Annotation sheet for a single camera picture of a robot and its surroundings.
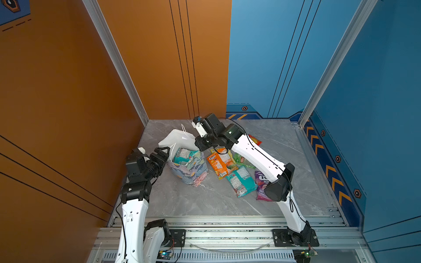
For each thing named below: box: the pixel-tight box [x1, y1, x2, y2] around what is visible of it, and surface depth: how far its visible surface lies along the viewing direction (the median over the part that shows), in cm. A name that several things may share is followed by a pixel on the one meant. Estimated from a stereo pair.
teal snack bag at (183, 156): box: [174, 147, 199, 165], surface depth 91 cm
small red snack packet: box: [247, 134, 263, 146], surface depth 111 cm
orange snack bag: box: [206, 147, 239, 180], surface depth 96 cm
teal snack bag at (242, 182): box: [225, 166, 259, 198], surface depth 90 cm
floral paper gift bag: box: [157, 123, 209, 188], surface depth 82 cm
